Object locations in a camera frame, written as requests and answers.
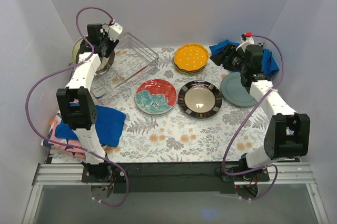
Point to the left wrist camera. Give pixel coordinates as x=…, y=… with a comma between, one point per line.
x=114, y=30

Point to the floral tablecloth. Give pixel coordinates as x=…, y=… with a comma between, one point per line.
x=176, y=136

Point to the pink patterned cloth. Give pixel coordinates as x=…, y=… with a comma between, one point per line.
x=58, y=140

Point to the red blue floral plate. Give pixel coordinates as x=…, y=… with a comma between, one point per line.
x=156, y=96

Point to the brown rim beige plate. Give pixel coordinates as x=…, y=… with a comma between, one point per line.
x=106, y=63

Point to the pink polka dot plate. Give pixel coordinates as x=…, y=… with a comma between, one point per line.
x=175, y=65

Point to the green polka dot plate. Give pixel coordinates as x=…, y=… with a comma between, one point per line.
x=190, y=73

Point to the cream plate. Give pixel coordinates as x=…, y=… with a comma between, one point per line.
x=75, y=50

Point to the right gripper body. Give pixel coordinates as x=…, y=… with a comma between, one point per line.
x=226, y=57

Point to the blue cloth at back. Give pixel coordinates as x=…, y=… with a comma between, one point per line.
x=269, y=65

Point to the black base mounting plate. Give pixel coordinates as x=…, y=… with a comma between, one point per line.
x=169, y=177

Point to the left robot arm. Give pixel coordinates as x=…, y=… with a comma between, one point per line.
x=75, y=102

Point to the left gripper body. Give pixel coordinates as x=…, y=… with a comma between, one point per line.
x=106, y=49

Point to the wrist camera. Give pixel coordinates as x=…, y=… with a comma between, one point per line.
x=246, y=40
x=114, y=30

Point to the blue folded towel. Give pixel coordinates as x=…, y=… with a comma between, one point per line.
x=109, y=127

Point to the grey-blue plate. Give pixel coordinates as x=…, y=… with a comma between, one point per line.
x=233, y=91

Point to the aluminium frame rail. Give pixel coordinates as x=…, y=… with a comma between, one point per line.
x=288, y=173

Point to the wire dish rack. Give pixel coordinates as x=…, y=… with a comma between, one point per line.
x=132, y=58

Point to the yellow polka dot plate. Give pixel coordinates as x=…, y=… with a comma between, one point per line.
x=191, y=56

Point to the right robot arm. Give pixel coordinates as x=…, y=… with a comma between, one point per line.
x=287, y=135

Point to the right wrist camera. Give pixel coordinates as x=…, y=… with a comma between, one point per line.
x=246, y=40

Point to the black checkered rim plate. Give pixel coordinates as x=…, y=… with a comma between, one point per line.
x=200, y=99

